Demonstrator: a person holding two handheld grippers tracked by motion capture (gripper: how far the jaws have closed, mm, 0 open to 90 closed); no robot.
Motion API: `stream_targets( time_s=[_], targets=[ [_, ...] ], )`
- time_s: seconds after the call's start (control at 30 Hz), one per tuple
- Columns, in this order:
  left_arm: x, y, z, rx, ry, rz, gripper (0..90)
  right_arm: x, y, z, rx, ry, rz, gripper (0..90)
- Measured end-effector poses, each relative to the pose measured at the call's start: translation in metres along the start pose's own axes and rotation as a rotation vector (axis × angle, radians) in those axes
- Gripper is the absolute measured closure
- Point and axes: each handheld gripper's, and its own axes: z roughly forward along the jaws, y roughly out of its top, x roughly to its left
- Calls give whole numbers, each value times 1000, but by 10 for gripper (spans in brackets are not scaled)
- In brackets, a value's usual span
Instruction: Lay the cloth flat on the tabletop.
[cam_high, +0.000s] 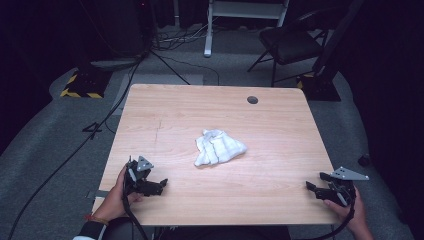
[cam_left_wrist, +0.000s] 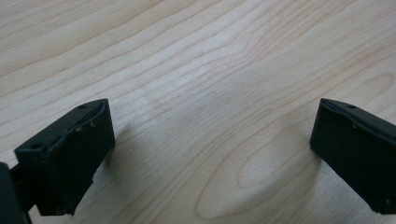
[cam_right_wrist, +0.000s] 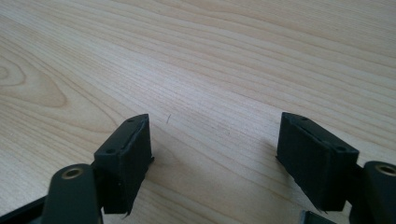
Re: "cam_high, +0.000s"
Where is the large black box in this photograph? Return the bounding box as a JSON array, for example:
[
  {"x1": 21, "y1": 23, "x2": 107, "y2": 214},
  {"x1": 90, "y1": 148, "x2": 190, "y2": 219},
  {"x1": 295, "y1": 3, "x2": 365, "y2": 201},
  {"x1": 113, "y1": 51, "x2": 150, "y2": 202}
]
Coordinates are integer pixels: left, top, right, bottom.
[{"x1": 78, "y1": 0, "x2": 156, "y2": 66}]

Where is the black yellow striped stand base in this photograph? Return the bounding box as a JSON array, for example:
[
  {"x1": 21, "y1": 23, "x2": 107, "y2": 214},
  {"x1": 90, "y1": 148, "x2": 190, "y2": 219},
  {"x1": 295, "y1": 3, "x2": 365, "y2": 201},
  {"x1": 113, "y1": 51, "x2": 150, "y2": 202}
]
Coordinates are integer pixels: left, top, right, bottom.
[{"x1": 59, "y1": 67, "x2": 113, "y2": 100}]

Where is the thin black tripod leg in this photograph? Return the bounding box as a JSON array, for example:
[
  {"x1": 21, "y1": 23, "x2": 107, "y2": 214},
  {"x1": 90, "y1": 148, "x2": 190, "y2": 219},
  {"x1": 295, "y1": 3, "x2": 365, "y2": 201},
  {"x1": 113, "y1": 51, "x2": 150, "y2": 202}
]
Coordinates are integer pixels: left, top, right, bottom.
[{"x1": 149, "y1": 49, "x2": 191, "y2": 86}]

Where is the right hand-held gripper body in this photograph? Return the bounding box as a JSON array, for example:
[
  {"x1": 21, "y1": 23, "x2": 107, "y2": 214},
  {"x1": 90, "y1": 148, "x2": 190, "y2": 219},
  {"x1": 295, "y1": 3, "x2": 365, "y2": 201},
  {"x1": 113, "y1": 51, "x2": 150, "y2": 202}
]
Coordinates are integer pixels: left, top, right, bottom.
[{"x1": 319, "y1": 166, "x2": 370, "y2": 208}]

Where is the left hand-held gripper cable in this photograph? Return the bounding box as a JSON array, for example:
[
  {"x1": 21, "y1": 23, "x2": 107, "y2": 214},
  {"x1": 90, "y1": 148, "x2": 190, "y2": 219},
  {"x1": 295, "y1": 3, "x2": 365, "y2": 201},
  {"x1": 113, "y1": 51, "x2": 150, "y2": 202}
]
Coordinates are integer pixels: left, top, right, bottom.
[{"x1": 121, "y1": 169, "x2": 150, "y2": 240}]

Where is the white towel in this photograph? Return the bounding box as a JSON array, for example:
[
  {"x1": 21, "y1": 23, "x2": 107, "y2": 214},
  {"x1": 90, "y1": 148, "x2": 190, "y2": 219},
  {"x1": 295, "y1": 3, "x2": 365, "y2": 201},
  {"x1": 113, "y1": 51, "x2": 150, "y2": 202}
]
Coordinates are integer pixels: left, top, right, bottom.
[{"x1": 193, "y1": 128, "x2": 249, "y2": 168}]

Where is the bundle of floor cables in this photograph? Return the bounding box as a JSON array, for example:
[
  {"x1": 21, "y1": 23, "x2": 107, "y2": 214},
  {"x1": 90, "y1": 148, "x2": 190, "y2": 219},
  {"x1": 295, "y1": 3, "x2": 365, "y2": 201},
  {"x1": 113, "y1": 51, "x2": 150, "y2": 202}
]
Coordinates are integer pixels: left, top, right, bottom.
[{"x1": 152, "y1": 23, "x2": 218, "y2": 53}]

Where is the person's dark clothed leg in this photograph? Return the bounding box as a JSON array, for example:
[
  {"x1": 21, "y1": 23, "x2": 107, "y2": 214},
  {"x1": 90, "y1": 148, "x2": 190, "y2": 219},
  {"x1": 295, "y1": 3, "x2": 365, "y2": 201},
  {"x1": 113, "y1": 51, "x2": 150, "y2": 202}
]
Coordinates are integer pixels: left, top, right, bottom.
[{"x1": 101, "y1": 217, "x2": 148, "y2": 240}]

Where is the person's right hand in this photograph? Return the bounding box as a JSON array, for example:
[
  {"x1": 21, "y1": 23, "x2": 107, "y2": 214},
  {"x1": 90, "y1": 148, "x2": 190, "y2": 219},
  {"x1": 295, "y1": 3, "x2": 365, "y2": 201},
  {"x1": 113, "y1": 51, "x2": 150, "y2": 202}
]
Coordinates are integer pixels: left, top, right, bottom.
[{"x1": 323, "y1": 186, "x2": 368, "y2": 235}]

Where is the person's left hand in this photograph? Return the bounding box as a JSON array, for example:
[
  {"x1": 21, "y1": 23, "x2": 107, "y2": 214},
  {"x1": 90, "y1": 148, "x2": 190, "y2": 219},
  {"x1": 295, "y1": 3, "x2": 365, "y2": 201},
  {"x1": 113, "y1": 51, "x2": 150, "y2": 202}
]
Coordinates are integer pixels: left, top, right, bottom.
[{"x1": 92, "y1": 164, "x2": 145, "y2": 225}]

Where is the hand-held gripper cable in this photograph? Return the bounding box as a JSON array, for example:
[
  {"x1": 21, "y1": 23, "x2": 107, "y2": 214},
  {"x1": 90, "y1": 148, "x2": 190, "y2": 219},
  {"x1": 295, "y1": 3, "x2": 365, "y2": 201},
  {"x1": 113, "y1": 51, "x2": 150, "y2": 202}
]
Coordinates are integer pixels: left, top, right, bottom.
[
  {"x1": 293, "y1": 199, "x2": 356, "y2": 240},
  {"x1": 121, "y1": 169, "x2": 150, "y2": 240}
]

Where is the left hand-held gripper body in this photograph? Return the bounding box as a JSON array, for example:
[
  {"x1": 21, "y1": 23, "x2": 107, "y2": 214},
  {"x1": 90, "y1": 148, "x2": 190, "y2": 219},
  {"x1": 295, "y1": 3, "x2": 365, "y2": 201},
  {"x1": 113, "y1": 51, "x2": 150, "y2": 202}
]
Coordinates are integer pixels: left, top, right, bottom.
[{"x1": 125, "y1": 155, "x2": 165, "y2": 198}]

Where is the long black floor cable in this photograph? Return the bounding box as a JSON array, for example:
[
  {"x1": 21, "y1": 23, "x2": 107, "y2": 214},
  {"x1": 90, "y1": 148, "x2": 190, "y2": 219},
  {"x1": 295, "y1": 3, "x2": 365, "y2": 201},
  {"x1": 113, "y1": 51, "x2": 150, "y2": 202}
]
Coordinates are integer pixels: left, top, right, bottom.
[{"x1": 6, "y1": 58, "x2": 143, "y2": 240}]

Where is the grey tape strip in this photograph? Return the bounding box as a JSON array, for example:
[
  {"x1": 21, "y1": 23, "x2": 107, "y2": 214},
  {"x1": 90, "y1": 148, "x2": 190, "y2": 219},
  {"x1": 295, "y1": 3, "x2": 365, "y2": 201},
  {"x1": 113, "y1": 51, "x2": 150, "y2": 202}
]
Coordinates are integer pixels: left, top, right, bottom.
[{"x1": 86, "y1": 189, "x2": 110, "y2": 200}]

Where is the right hand-held gripper cable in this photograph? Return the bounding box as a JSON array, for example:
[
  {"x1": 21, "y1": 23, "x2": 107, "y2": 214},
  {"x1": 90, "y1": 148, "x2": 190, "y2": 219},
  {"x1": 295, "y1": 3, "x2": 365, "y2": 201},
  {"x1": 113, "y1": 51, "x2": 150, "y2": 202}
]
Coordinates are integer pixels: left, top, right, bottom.
[{"x1": 293, "y1": 199, "x2": 356, "y2": 240}]

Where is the black stand with striped base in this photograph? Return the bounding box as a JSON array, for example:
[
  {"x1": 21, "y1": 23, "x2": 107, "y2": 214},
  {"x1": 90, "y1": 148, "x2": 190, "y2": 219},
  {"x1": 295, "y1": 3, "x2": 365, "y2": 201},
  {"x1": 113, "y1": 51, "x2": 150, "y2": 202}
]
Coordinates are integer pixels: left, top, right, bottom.
[{"x1": 296, "y1": 0, "x2": 365, "y2": 102}]

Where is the small black floor object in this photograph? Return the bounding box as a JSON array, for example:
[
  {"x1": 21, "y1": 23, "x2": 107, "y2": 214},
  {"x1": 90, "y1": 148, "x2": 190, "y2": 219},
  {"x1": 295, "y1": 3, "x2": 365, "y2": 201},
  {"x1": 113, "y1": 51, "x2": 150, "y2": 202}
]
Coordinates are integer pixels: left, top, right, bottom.
[{"x1": 357, "y1": 152, "x2": 372, "y2": 167}]

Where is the black folding chair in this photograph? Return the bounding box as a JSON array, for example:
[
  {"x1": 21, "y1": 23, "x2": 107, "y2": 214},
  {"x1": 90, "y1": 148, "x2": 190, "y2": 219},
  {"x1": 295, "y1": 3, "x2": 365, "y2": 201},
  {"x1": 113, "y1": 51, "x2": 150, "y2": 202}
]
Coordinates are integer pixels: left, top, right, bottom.
[{"x1": 246, "y1": 9, "x2": 332, "y2": 88}]

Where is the red orange bracelet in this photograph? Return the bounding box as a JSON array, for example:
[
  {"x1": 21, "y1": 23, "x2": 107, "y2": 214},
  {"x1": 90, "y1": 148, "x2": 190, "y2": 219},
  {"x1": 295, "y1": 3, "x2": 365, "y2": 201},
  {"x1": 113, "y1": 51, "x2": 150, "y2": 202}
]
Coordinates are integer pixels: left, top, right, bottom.
[{"x1": 84, "y1": 214, "x2": 110, "y2": 226}]

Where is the white metal desk frame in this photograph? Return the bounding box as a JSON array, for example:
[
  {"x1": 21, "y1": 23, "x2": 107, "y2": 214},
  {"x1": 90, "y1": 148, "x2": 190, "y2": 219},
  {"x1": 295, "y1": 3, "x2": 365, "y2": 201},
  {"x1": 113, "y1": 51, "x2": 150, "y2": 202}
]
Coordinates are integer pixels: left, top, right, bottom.
[{"x1": 203, "y1": 0, "x2": 291, "y2": 59}]

